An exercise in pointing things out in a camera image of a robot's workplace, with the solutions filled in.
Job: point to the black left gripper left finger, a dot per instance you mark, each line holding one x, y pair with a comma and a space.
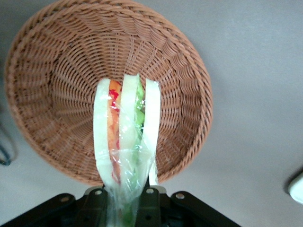
94, 208

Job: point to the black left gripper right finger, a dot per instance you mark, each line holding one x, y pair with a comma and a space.
151, 208

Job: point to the plastic sandwich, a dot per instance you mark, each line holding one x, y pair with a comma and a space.
127, 106

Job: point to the brown round wicker basket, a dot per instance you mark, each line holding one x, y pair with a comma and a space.
59, 71

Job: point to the cream plastic serving tray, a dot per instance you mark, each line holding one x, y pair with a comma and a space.
298, 189

